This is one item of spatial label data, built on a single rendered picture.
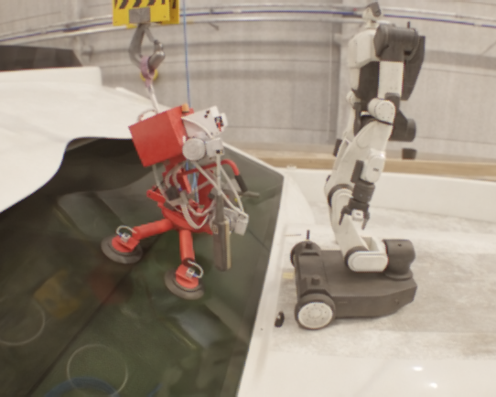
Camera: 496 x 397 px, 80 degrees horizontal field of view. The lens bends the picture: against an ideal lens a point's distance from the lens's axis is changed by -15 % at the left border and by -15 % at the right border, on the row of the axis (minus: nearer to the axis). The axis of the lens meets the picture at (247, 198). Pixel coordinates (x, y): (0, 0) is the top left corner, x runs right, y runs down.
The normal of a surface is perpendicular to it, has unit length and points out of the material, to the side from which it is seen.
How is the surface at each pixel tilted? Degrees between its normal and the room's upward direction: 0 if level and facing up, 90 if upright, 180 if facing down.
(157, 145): 90
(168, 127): 90
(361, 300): 90
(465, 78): 90
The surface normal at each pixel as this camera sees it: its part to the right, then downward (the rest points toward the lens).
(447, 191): -0.36, 0.34
